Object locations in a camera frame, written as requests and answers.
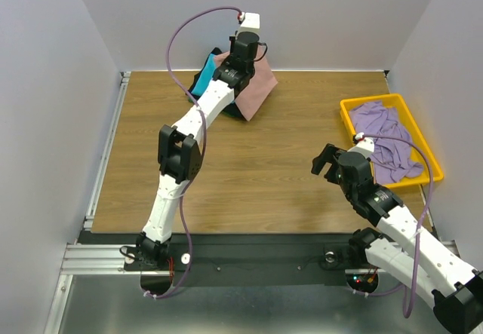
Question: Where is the pink t shirt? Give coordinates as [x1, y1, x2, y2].
[233, 57, 278, 121]

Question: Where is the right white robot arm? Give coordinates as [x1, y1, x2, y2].
[311, 138, 482, 333]

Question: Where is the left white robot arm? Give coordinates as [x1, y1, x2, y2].
[136, 32, 260, 270]

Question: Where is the purple t shirt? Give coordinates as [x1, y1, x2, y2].
[349, 100, 425, 185]

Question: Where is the folded cyan t shirt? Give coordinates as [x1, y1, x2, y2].
[189, 53, 217, 100]

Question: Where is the folded black t shirt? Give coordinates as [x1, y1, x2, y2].
[208, 47, 243, 119]

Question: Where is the yellow plastic tray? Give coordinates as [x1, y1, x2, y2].
[340, 93, 444, 188]

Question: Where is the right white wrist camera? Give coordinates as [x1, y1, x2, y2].
[349, 133, 375, 158]

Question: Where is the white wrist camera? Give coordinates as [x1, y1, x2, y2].
[349, 133, 375, 158]
[235, 12, 260, 36]

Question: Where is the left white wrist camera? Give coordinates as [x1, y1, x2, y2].
[235, 12, 260, 36]

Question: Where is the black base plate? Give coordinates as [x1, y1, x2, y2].
[121, 234, 380, 293]

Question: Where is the left aluminium rail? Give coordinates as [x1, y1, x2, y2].
[82, 71, 131, 231]

